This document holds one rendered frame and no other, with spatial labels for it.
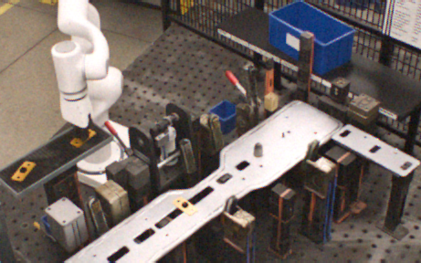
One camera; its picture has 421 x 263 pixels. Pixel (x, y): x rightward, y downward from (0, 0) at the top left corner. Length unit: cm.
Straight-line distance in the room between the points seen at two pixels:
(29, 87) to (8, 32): 73
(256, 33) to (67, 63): 111
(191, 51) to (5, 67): 175
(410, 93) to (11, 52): 304
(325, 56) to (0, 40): 297
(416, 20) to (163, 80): 119
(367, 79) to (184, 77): 94
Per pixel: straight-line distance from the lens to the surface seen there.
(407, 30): 268
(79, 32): 214
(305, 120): 255
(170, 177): 237
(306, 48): 264
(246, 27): 299
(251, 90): 247
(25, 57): 490
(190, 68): 334
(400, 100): 263
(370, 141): 249
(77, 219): 210
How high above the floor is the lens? 259
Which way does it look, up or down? 42 degrees down
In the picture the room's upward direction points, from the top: 6 degrees counter-clockwise
